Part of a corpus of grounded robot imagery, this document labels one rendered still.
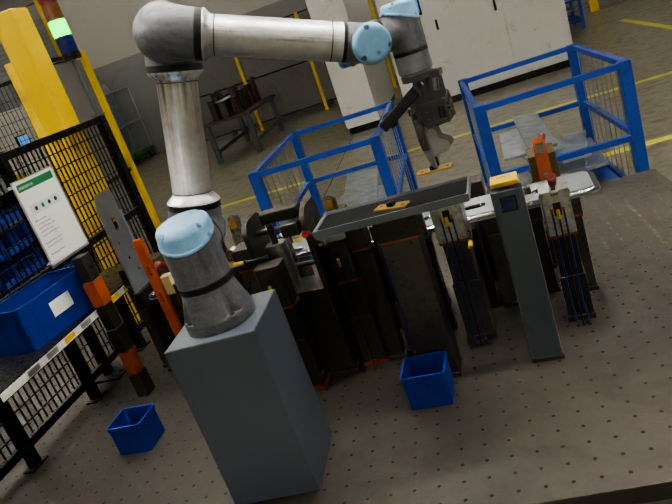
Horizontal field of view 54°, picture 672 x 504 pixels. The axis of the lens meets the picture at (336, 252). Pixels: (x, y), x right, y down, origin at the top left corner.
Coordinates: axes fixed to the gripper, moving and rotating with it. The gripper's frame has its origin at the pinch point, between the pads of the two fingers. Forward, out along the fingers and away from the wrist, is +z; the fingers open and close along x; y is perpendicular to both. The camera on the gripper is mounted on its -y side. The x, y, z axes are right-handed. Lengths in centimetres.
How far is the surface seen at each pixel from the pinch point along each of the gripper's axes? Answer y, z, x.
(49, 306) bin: -116, 12, -15
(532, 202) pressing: 15.5, 23.1, 25.3
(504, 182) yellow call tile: 14.8, 7.6, -2.4
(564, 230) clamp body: 22.8, 28.0, 14.3
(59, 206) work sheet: -141, -8, 29
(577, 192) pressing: 26.7, 23.3, 26.7
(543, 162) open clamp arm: 18, 20, 47
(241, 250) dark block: -57, 11, -1
